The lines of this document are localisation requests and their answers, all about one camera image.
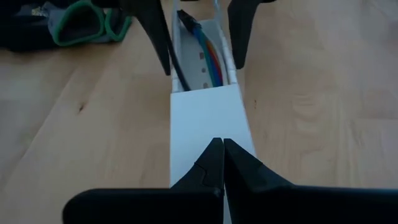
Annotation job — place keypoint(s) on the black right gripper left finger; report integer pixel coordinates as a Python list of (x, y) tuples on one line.
[(155, 207)]

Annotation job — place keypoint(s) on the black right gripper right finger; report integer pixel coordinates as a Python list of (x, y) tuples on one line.
[(295, 207)]

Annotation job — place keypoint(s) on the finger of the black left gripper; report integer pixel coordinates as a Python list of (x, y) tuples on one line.
[(242, 31), (152, 28)]

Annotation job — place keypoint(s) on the black tape wrap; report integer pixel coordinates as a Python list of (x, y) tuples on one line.
[(188, 20)]

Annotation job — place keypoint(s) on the black zip tie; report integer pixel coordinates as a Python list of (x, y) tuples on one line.
[(178, 68)]

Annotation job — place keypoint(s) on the long silver aluminium rail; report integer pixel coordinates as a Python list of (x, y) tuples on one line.
[(205, 124)]

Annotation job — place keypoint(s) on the black glove green cuff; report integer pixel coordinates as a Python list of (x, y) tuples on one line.
[(77, 25)]

